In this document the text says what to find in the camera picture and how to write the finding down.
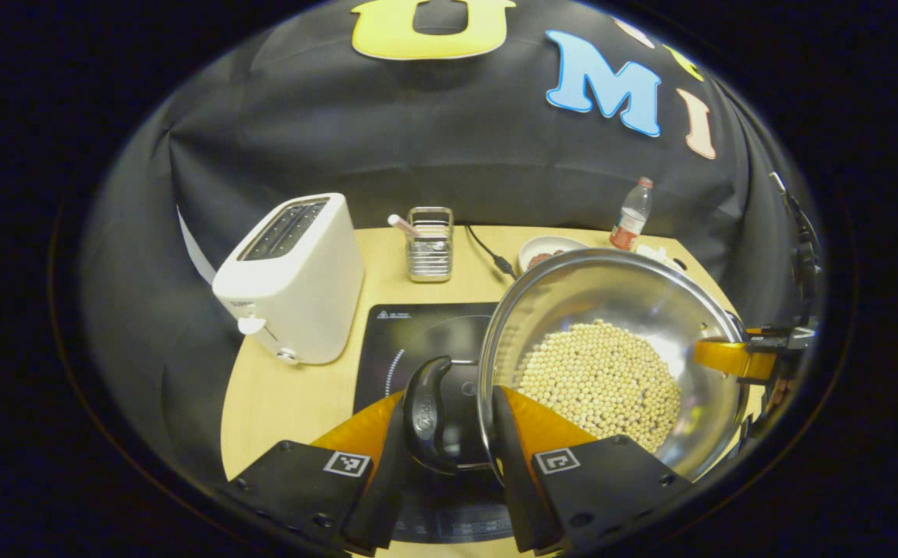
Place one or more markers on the stainless steel pot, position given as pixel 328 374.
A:
pixel 611 294

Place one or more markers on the black induction cooktop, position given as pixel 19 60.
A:
pixel 402 333

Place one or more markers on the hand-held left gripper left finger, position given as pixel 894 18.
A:
pixel 387 504

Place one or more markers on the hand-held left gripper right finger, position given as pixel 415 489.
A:
pixel 522 496

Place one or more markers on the brown meat piece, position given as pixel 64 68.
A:
pixel 540 259

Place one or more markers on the black camera stand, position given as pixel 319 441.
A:
pixel 805 263

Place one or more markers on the white toaster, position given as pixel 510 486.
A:
pixel 301 287

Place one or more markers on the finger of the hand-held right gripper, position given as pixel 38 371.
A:
pixel 727 358

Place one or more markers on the heap of soybeans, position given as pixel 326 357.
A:
pixel 603 380

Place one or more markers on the white divided dish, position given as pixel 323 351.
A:
pixel 654 253

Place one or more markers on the clear plastic water bottle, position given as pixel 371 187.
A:
pixel 631 221

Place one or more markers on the white oval plate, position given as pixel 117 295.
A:
pixel 549 243

